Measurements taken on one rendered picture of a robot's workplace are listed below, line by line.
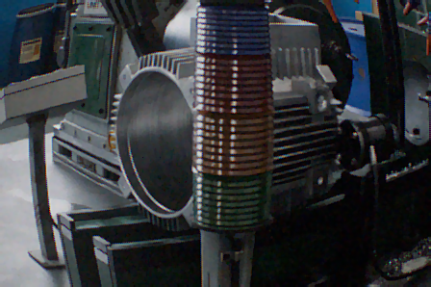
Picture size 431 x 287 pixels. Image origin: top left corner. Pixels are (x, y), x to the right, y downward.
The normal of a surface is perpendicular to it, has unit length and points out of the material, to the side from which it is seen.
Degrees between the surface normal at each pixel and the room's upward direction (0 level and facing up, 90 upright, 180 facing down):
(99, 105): 90
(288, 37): 90
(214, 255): 90
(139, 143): 77
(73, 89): 67
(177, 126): 84
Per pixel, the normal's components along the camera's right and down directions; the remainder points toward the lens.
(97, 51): -0.79, 0.14
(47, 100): 0.56, -0.21
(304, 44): 0.62, 0.19
